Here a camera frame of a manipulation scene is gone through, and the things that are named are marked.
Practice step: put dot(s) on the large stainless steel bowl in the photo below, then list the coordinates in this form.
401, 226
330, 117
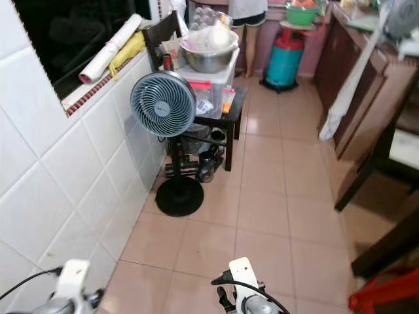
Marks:
208, 60

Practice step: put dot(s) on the brown wooden cabinet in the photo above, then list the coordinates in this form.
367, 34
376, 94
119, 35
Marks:
366, 91

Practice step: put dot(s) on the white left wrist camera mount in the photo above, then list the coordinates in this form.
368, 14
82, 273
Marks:
72, 281

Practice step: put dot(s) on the white wrapped long pole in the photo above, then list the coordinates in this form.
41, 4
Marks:
353, 85

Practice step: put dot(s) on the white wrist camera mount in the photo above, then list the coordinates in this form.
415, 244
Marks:
72, 281
243, 275

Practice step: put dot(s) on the grey egg tray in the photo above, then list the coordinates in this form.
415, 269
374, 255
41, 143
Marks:
209, 16

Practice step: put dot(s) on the yellow rolled cloth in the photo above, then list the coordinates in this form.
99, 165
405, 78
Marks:
127, 51

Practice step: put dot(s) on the green plastic basin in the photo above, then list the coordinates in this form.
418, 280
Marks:
301, 14

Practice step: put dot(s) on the grey pedestal fan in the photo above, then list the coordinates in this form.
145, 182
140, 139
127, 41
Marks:
163, 104

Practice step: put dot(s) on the grey fan head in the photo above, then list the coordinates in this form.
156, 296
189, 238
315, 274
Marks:
402, 16

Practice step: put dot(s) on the clear plastic storage box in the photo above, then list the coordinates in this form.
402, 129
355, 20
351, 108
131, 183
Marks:
213, 95

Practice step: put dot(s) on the standing person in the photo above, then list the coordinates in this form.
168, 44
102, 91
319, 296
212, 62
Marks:
247, 13

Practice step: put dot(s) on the white paper roll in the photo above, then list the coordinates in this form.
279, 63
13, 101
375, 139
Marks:
111, 47

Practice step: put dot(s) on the black wooden chair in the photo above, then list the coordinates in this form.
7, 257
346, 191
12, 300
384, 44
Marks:
160, 33

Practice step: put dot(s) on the dark wooden marble-top table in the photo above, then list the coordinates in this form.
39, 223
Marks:
399, 171

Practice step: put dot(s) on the teal gas cylinder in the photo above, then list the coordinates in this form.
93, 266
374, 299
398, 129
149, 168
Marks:
283, 62

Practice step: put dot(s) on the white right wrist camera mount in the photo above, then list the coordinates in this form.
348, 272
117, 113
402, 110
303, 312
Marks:
243, 275

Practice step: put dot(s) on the black side table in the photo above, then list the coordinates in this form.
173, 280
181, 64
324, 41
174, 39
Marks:
237, 111

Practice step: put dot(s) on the white plastic bag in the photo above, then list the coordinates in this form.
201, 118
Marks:
211, 38

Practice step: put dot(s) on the red plastic stool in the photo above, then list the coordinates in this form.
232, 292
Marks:
386, 294

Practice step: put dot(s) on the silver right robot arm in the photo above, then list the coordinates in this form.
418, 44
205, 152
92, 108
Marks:
262, 307

